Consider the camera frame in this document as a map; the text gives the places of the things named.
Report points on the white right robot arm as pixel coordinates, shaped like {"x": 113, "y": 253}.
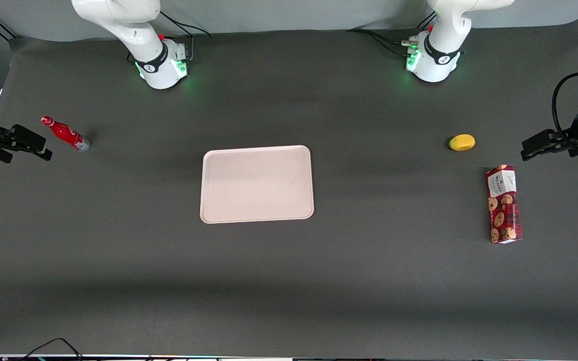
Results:
{"x": 118, "y": 20}

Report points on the red tartan cookie box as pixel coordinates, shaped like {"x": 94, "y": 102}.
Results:
{"x": 503, "y": 210}

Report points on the dark grey table mat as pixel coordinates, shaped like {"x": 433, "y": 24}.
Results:
{"x": 289, "y": 281}

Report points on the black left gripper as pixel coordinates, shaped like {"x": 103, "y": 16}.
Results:
{"x": 577, "y": 131}

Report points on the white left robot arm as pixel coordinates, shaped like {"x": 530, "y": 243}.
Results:
{"x": 444, "y": 55}

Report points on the white rectangular tray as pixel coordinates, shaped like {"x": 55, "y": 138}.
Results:
{"x": 256, "y": 184}

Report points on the red coke bottle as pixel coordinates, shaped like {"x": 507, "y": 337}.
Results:
{"x": 65, "y": 133}

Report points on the yellow lemon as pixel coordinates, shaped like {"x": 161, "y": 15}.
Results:
{"x": 462, "y": 143}

